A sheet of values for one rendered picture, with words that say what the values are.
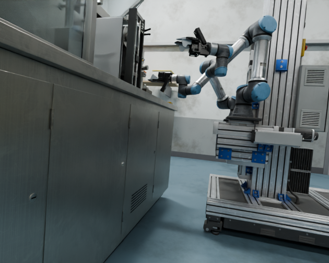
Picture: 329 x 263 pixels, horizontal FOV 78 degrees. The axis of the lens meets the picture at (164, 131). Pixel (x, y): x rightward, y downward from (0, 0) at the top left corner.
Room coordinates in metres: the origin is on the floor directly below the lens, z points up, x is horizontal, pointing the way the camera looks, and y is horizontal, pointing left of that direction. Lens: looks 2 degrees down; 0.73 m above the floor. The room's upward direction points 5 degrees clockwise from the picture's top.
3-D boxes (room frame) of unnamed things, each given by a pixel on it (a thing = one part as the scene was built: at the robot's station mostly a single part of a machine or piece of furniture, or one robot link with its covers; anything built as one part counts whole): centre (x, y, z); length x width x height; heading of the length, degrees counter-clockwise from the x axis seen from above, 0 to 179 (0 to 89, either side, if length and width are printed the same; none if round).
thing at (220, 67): (1.32, -0.32, 1.12); 0.11 x 0.08 x 0.11; 12
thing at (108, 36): (1.48, 0.49, 1.17); 0.34 x 0.05 x 0.54; 75
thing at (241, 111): (1.49, -0.56, 0.87); 0.15 x 0.15 x 0.10
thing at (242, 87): (1.49, -0.56, 0.98); 0.13 x 0.12 x 0.14; 12
